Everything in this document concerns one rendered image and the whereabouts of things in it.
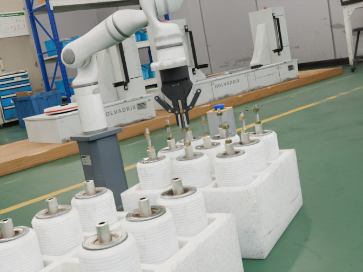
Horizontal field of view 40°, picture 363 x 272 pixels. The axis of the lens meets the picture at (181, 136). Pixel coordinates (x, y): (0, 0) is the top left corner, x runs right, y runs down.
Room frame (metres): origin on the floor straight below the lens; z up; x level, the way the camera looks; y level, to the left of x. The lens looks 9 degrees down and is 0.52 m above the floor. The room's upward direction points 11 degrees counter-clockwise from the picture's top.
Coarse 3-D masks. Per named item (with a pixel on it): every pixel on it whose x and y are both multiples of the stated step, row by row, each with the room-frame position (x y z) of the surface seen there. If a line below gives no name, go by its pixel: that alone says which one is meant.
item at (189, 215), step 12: (168, 204) 0.93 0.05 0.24; (180, 204) 0.92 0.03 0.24; (192, 204) 0.93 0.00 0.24; (204, 204) 0.96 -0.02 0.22; (180, 216) 0.92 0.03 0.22; (192, 216) 0.92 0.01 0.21; (204, 216) 0.95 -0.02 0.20; (180, 228) 0.92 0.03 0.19; (192, 228) 0.92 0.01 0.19; (204, 228) 0.94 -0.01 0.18
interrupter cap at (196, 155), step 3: (195, 153) 1.31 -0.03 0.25; (198, 153) 1.30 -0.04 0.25; (201, 153) 1.30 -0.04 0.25; (180, 156) 1.31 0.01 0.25; (183, 156) 1.31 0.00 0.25; (195, 156) 1.29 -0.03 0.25; (198, 156) 1.26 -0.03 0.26; (201, 156) 1.27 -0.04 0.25; (177, 159) 1.28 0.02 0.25; (180, 159) 1.27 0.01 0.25; (183, 159) 1.26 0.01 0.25; (186, 159) 1.26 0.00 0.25; (189, 159) 1.26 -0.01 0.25; (192, 159) 1.26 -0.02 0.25
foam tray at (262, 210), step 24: (288, 168) 1.39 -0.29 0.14; (144, 192) 1.29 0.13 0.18; (216, 192) 1.18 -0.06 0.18; (240, 192) 1.15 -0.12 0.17; (264, 192) 1.19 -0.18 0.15; (288, 192) 1.36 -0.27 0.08; (240, 216) 1.15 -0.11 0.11; (264, 216) 1.17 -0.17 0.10; (288, 216) 1.33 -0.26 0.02; (240, 240) 1.16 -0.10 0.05; (264, 240) 1.14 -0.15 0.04
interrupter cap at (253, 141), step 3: (237, 141) 1.37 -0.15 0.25; (240, 141) 1.36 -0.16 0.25; (252, 141) 1.34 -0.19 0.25; (255, 141) 1.32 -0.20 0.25; (258, 141) 1.32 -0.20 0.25; (234, 144) 1.34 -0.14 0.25; (237, 144) 1.33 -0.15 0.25; (240, 144) 1.33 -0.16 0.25; (243, 144) 1.32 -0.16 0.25; (246, 144) 1.30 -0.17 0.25; (249, 144) 1.30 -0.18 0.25; (252, 144) 1.30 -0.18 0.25
